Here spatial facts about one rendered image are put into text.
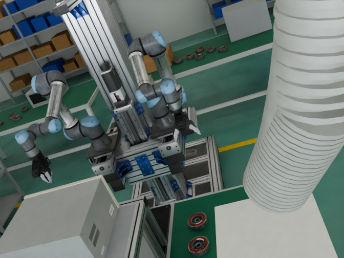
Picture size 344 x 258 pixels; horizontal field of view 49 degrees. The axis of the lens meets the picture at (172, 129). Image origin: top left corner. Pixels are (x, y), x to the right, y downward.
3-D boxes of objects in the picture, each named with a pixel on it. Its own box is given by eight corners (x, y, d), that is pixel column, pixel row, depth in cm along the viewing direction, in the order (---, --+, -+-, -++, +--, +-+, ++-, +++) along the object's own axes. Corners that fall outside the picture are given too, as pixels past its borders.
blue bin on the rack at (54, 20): (58, 21, 815) (54, 12, 806) (75, 14, 804) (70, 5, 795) (51, 26, 779) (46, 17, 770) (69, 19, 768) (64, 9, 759)
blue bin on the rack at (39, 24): (43, 26, 823) (37, 16, 811) (54, 22, 817) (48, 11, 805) (36, 32, 786) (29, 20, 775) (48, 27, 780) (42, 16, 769)
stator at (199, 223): (186, 222, 217) (184, 218, 215) (203, 213, 218) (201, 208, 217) (193, 234, 207) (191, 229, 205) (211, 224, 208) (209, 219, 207)
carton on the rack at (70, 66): (70, 66, 864) (67, 59, 857) (82, 62, 859) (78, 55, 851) (66, 72, 830) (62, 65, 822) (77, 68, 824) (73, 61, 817)
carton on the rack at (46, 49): (43, 52, 852) (39, 44, 844) (59, 46, 842) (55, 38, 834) (36, 58, 818) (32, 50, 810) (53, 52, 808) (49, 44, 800)
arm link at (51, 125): (73, 73, 252) (63, 135, 225) (59, 78, 255) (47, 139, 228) (63, 62, 243) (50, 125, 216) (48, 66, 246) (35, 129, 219)
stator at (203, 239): (206, 258, 190) (203, 253, 188) (187, 256, 196) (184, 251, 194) (213, 241, 198) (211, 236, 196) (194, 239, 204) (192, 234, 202)
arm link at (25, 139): (29, 127, 220) (22, 135, 212) (39, 142, 225) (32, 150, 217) (18, 130, 222) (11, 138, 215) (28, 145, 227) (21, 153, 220)
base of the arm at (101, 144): (94, 142, 284) (89, 131, 279) (113, 136, 281) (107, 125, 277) (90, 153, 271) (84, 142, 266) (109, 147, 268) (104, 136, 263)
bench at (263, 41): (151, 111, 557) (130, 66, 523) (302, 64, 507) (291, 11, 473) (143, 144, 479) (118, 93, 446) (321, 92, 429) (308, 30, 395)
